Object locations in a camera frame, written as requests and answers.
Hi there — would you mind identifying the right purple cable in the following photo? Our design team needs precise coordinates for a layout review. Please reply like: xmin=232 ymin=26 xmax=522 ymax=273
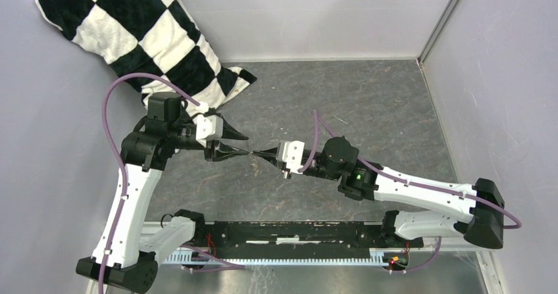
xmin=297 ymin=109 xmax=522 ymax=276

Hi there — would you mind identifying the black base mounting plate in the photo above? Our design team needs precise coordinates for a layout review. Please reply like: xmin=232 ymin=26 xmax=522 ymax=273
xmin=188 ymin=221 xmax=424 ymax=260

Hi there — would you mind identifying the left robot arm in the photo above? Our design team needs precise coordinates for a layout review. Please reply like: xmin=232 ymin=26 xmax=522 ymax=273
xmin=76 ymin=92 xmax=245 ymax=293

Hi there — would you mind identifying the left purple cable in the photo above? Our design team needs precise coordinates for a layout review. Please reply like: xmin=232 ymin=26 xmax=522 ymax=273
xmin=96 ymin=72 xmax=247 ymax=294

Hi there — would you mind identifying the black and white checkered pillow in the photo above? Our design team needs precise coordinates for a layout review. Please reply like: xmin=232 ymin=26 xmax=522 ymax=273
xmin=36 ymin=0 xmax=256 ymax=108

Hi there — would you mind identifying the purple cable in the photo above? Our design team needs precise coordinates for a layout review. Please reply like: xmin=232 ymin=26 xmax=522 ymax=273
xmin=96 ymin=72 xmax=247 ymax=294
xmin=297 ymin=109 xmax=522 ymax=276

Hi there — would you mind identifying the metal key organizer plate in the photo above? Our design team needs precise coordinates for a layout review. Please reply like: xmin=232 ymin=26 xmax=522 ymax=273
xmin=249 ymin=152 xmax=259 ymax=172

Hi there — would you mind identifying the aluminium corner profile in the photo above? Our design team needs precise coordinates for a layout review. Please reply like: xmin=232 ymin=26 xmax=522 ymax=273
xmin=417 ymin=0 xmax=462 ymax=68

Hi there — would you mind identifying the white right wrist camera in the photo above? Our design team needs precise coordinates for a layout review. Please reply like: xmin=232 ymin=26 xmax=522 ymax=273
xmin=278 ymin=141 xmax=305 ymax=166

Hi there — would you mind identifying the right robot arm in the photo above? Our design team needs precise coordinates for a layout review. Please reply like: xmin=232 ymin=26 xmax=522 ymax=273
xmin=254 ymin=137 xmax=505 ymax=249

